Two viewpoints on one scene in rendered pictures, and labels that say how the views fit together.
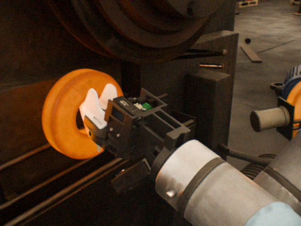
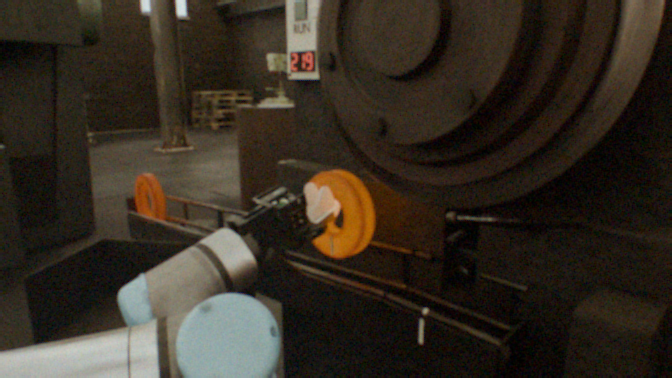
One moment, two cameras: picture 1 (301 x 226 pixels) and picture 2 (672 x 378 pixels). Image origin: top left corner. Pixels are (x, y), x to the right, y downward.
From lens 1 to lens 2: 0.84 m
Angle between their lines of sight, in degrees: 86
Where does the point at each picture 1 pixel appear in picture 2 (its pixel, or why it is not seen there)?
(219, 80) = (589, 315)
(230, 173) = (186, 255)
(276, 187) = not seen: hidden behind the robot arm
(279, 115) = not seen: outside the picture
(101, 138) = not seen: hidden behind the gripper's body
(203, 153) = (213, 239)
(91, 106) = (310, 198)
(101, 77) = (340, 182)
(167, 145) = (232, 226)
